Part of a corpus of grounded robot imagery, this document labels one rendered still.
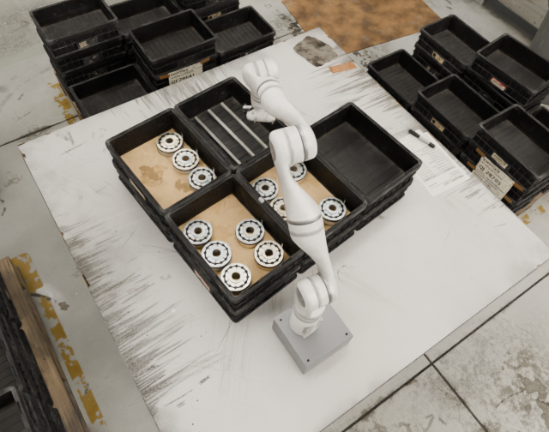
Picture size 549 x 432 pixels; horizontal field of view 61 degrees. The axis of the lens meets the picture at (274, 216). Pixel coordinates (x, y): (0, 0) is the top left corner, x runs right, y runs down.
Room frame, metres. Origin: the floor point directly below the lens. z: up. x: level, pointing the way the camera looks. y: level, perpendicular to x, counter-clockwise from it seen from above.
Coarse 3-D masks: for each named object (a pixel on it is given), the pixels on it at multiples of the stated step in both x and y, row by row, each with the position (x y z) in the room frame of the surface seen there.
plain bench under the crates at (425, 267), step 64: (64, 128) 1.29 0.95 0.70; (128, 128) 1.33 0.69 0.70; (384, 128) 1.52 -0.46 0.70; (64, 192) 0.97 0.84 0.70; (128, 192) 1.00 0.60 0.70; (448, 192) 1.20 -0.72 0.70; (128, 256) 0.72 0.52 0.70; (384, 256) 0.85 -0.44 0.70; (448, 256) 0.89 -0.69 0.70; (512, 256) 0.92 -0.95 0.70; (128, 320) 0.48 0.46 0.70; (192, 320) 0.51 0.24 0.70; (256, 320) 0.54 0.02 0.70; (384, 320) 0.60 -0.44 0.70; (448, 320) 0.63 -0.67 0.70; (192, 384) 0.30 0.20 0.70; (256, 384) 0.32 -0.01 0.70; (320, 384) 0.35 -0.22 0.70
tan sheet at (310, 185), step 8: (272, 168) 1.11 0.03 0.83; (264, 176) 1.07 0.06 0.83; (272, 176) 1.07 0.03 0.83; (312, 176) 1.10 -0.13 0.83; (304, 184) 1.05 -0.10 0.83; (312, 184) 1.06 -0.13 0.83; (320, 184) 1.06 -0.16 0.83; (280, 192) 1.00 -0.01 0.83; (312, 192) 1.02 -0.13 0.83; (320, 192) 1.03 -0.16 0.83; (328, 192) 1.03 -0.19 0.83; (320, 200) 0.99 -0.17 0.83
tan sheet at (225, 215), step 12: (216, 204) 0.91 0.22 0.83; (228, 204) 0.92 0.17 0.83; (240, 204) 0.93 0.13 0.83; (204, 216) 0.86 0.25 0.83; (216, 216) 0.86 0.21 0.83; (228, 216) 0.87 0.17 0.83; (240, 216) 0.88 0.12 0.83; (252, 216) 0.88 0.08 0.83; (180, 228) 0.80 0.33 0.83; (216, 228) 0.81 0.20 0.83; (228, 228) 0.82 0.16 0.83; (216, 240) 0.77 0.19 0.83; (228, 240) 0.77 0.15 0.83; (264, 240) 0.79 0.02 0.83; (240, 252) 0.73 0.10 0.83; (252, 252) 0.74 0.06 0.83; (252, 264) 0.69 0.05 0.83; (252, 276) 0.65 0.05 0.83
